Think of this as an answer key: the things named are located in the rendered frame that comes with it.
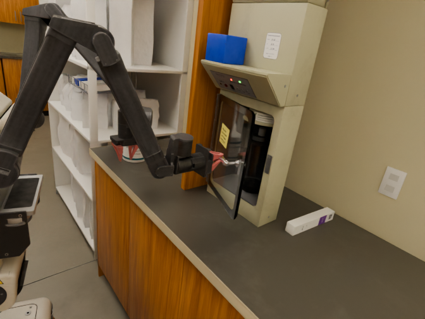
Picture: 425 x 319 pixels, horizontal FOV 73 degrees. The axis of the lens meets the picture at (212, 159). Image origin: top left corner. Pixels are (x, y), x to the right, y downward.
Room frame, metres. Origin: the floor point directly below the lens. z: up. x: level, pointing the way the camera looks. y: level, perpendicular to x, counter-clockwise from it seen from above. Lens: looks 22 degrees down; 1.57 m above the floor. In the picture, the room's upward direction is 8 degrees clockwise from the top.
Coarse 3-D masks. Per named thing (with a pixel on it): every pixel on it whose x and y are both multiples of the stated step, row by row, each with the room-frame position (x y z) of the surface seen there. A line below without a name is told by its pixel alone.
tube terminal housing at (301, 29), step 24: (240, 24) 1.13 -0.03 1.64; (264, 24) 1.05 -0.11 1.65; (288, 24) 0.98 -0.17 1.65; (312, 24) 0.97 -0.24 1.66; (288, 48) 0.96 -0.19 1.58; (312, 48) 0.99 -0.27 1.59; (288, 72) 0.95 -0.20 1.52; (240, 96) 1.09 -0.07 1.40; (288, 96) 0.94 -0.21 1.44; (288, 120) 0.97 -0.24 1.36; (288, 144) 0.99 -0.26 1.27; (264, 168) 0.96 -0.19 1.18; (264, 192) 0.94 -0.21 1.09; (264, 216) 0.96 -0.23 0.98
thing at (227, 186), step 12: (228, 108) 1.05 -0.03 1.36; (240, 108) 0.96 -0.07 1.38; (228, 120) 1.04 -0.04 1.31; (240, 120) 0.95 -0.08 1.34; (252, 120) 0.88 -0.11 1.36; (216, 132) 1.13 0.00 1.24; (240, 132) 0.94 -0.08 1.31; (216, 144) 1.11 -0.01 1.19; (228, 144) 1.01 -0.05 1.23; (240, 144) 0.92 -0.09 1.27; (228, 156) 0.99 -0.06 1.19; (240, 156) 0.91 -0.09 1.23; (216, 168) 1.08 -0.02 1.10; (228, 168) 0.98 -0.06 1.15; (240, 168) 0.89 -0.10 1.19; (216, 180) 1.06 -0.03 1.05; (228, 180) 0.96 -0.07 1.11; (240, 180) 0.88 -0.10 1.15; (216, 192) 1.05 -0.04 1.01; (228, 192) 0.95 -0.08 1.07; (228, 204) 0.93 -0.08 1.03
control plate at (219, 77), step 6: (216, 72) 1.06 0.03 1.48; (216, 78) 1.10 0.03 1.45; (222, 78) 1.07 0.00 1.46; (228, 78) 1.03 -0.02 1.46; (234, 78) 1.00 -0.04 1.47; (240, 78) 0.97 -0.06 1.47; (222, 84) 1.10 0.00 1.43; (228, 84) 1.06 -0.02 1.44; (234, 84) 1.03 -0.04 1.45; (240, 84) 1.00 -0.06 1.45; (246, 84) 0.97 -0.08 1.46; (234, 90) 1.06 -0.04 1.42; (240, 90) 1.03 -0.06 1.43; (252, 90) 0.97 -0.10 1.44; (252, 96) 1.00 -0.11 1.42
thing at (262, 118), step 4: (256, 112) 1.06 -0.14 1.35; (260, 112) 1.05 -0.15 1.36; (256, 116) 1.05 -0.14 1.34; (260, 116) 1.04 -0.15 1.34; (264, 116) 1.04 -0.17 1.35; (268, 116) 1.04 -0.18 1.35; (272, 116) 1.04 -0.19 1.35; (256, 120) 1.04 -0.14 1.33; (260, 120) 1.04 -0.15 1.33; (264, 120) 1.03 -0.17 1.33; (268, 120) 1.03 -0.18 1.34; (272, 120) 1.03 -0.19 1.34; (260, 124) 1.03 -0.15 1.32; (264, 124) 1.03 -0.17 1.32; (268, 124) 1.02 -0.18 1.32; (272, 124) 1.03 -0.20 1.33
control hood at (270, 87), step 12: (204, 60) 1.09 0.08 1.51; (228, 72) 1.00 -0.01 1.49; (240, 72) 0.95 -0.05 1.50; (252, 72) 0.91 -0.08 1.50; (264, 72) 0.89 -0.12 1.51; (276, 72) 0.95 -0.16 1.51; (216, 84) 1.14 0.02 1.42; (252, 84) 0.95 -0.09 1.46; (264, 84) 0.90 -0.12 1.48; (276, 84) 0.90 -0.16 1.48; (288, 84) 0.94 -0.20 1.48; (264, 96) 0.94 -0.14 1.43; (276, 96) 0.90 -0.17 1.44
